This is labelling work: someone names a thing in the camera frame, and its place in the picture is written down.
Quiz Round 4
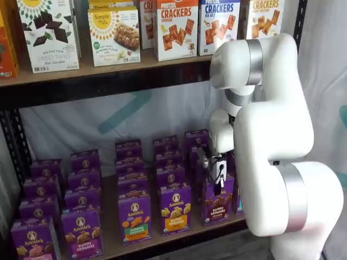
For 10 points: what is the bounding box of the Annie's box with green patch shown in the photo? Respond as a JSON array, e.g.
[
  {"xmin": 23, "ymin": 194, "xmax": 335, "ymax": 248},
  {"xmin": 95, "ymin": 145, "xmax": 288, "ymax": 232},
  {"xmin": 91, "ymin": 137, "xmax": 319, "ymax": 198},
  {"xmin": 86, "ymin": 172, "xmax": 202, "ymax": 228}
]
[
  {"xmin": 115, "ymin": 139, "xmax": 143, "ymax": 162},
  {"xmin": 115, "ymin": 157, "xmax": 146, "ymax": 178},
  {"xmin": 118, "ymin": 193, "xmax": 152, "ymax": 246},
  {"xmin": 117, "ymin": 173, "xmax": 150, "ymax": 198}
]

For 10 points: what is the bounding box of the Simple Mills almond bars box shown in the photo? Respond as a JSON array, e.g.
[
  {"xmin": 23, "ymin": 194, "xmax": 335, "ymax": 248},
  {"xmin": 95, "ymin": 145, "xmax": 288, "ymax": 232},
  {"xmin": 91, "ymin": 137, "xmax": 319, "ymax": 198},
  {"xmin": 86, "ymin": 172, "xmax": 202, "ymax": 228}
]
[
  {"xmin": 88, "ymin": 0, "xmax": 135, "ymax": 10},
  {"xmin": 87, "ymin": 5, "xmax": 141, "ymax": 68}
]

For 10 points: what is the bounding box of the orange snack box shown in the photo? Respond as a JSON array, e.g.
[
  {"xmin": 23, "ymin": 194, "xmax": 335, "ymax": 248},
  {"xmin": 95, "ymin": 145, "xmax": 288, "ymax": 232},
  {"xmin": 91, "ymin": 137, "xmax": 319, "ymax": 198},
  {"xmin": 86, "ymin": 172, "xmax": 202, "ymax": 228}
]
[{"xmin": 0, "ymin": 0, "xmax": 20, "ymax": 79}]

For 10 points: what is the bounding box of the Annie's box with orange patch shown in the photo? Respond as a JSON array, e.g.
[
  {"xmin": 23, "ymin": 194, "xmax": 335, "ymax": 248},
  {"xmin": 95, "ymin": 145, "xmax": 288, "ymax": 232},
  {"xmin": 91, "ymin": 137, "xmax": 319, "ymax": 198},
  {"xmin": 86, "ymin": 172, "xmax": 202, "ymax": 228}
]
[
  {"xmin": 154, "ymin": 150, "xmax": 184, "ymax": 171},
  {"xmin": 159, "ymin": 185, "xmax": 192, "ymax": 237},
  {"xmin": 156, "ymin": 165, "xmax": 188, "ymax": 190},
  {"xmin": 152, "ymin": 134, "xmax": 179, "ymax": 155}
]

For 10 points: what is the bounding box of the white fabric curtain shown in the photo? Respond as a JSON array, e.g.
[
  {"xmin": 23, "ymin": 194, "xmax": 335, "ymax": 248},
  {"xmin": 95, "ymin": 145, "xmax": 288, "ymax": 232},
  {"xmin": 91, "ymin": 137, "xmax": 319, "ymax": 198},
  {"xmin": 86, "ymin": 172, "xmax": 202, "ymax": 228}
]
[{"xmin": 297, "ymin": 0, "xmax": 347, "ymax": 260}]

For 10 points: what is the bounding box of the white sheet with teal stripe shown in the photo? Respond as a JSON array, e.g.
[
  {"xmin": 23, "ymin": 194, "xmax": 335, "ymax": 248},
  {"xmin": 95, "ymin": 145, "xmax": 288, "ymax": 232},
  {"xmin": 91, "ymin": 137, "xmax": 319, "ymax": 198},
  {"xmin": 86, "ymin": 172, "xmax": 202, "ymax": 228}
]
[{"xmin": 0, "ymin": 80, "xmax": 227, "ymax": 239}]

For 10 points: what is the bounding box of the yellow pretzel crackers box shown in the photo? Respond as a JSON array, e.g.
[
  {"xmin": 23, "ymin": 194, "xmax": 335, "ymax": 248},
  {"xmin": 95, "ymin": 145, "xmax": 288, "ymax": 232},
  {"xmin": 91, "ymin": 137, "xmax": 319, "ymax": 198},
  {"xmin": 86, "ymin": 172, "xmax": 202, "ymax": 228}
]
[{"xmin": 245, "ymin": 0, "xmax": 285, "ymax": 41}]

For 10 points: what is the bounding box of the blue pretzel crackers box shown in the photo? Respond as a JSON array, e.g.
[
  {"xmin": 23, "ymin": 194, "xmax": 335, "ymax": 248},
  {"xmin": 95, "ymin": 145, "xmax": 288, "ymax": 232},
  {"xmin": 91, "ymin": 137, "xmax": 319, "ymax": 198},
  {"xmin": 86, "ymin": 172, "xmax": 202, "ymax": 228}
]
[{"xmin": 198, "ymin": 0, "xmax": 241, "ymax": 56}]

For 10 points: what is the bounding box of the brown wooden shelf board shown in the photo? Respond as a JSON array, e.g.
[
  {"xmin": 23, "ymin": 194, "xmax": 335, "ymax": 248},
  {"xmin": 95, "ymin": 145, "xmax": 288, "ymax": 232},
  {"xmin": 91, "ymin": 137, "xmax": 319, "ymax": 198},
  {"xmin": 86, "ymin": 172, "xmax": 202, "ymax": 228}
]
[{"xmin": 0, "ymin": 48, "xmax": 217, "ymax": 88}]

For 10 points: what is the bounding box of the Annie's box with teal patch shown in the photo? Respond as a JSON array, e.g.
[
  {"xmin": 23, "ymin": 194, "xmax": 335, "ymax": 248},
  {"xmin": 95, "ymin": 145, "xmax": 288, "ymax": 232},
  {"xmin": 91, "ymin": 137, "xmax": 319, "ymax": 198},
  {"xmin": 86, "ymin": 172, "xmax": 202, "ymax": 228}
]
[{"xmin": 232, "ymin": 184, "xmax": 245, "ymax": 217}]

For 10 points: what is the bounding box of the Annie's box with magenta patch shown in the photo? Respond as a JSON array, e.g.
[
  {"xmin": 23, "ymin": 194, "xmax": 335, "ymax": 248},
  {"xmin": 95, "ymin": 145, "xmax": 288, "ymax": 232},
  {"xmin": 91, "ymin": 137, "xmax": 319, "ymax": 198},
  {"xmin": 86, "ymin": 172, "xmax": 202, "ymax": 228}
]
[
  {"xmin": 64, "ymin": 188, "xmax": 101, "ymax": 215},
  {"xmin": 61, "ymin": 207, "xmax": 104, "ymax": 258},
  {"xmin": 67, "ymin": 168, "xmax": 102, "ymax": 193},
  {"xmin": 70, "ymin": 149, "xmax": 101, "ymax": 174}
]

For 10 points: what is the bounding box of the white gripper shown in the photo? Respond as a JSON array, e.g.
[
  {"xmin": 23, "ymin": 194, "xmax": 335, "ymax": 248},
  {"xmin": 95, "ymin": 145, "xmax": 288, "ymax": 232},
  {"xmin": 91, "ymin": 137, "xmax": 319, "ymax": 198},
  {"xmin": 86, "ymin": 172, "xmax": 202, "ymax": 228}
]
[{"xmin": 210, "ymin": 155, "xmax": 229, "ymax": 196}]

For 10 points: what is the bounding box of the Annie's box with pink patch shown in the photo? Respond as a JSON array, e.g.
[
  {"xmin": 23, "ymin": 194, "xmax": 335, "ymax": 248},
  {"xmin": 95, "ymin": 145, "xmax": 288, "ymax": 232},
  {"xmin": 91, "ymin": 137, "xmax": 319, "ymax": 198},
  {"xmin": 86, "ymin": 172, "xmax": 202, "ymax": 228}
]
[
  {"xmin": 23, "ymin": 175, "xmax": 61, "ymax": 203},
  {"xmin": 18, "ymin": 195, "xmax": 60, "ymax": 225},
  {"xmin": 10, "ymin": 216, "xmax": 61, "ymax": 260},
  {"xmin": 29, "ymin": 159, "xmax": 65, "ymax": 181}
]

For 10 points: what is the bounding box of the Annie's box with brown patch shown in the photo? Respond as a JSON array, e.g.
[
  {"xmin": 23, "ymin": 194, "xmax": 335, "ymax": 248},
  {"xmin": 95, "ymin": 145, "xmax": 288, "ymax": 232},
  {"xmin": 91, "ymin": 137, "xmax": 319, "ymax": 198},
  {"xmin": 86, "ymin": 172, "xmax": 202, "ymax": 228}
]
[
  {"xmin": 189, "ymin": 146, "xmax": 211, "ymax": 168},
  {"xmin": 202, "ymin": 175, "xmax": 236, "ymax": 226},
  {"xmin": 183, "ymin": 129, "xmax": 210, "ymax": 151}
]

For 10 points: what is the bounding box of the orange cheddar pretzel crackers box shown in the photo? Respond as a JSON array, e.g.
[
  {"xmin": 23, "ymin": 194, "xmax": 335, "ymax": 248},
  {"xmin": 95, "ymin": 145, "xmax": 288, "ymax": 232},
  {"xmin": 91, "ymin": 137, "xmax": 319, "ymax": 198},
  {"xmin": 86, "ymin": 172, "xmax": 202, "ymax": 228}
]
[
  {"xmin": 139, "ymin": 0, "xmax": 156, "ymax": 50},
  {"xmin": 153, "ymin": 0, "xmax": 198, "ymax": 62}
]

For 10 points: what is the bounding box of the black metal shelf frame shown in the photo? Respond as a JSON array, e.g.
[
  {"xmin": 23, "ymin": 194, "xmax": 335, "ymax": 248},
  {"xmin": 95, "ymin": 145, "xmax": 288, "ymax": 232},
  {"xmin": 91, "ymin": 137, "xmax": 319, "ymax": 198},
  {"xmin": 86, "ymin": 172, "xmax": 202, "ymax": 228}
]
[{"xmin": 0, "ymin": 0, "xmax": 309, "ymax": 260}]

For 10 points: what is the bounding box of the Sweet Thins mint chocolate box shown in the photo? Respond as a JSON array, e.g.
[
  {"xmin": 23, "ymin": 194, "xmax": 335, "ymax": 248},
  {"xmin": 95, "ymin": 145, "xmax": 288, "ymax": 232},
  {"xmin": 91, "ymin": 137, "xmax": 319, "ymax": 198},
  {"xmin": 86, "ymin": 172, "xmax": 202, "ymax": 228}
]
[{"xmin": 16, "ymin": 0, "xmax": 81, "ymax": 74}]

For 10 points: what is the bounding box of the brown cardboard shelf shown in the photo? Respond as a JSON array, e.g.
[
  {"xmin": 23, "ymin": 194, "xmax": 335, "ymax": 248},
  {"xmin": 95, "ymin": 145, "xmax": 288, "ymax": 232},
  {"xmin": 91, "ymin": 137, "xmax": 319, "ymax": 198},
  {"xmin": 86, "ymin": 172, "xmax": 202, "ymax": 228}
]
[{"xmin": 25, "ymin": 151, "xmax": 250, "ymax": 258}]

